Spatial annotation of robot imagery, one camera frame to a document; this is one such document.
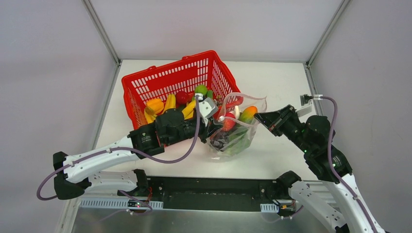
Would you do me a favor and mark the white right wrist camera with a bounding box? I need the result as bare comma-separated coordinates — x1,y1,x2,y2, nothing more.
296,94,323,117

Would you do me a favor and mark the green lettuce head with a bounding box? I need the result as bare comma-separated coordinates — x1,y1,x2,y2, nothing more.
221,124,256,156

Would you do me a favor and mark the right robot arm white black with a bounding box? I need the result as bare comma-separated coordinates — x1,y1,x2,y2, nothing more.
254,105,385,233

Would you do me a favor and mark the dark purple grape bunch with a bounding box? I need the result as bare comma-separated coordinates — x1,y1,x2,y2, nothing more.
210,132,229,150

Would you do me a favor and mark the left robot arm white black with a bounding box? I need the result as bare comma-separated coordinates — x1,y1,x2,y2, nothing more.
53,109,223,200

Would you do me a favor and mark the red apple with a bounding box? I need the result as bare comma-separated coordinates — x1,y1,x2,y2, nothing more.
222,112,236,132

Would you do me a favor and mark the red plastic shopping basket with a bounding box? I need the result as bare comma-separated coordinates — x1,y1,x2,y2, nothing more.
121,50,240,129

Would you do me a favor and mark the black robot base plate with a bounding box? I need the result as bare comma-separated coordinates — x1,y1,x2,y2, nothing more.
129,171,301,212

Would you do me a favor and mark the yellow banana bunch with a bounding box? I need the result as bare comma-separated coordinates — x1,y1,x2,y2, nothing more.
163,94,176,113
182,100,196,120

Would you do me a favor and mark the light green round fruit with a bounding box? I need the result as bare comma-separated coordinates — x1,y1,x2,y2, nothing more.
194,84,208,96

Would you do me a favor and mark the white garlic bulb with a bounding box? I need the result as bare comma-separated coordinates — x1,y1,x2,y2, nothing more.
231,105,240,119

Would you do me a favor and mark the yellow starfruit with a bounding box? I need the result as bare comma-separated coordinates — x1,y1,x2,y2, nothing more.
144,111,157,124

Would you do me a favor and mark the dark red fruit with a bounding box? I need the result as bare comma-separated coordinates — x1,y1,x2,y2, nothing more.
175,91,189,105

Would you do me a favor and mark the orange green mango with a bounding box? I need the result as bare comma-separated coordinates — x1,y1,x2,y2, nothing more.
238,106,258,124

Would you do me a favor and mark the clear zip top bag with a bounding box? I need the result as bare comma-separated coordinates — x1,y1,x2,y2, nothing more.
208,92,267,160

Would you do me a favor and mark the orange bell pepper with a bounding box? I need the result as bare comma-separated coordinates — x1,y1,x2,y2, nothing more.
145,98,164,116

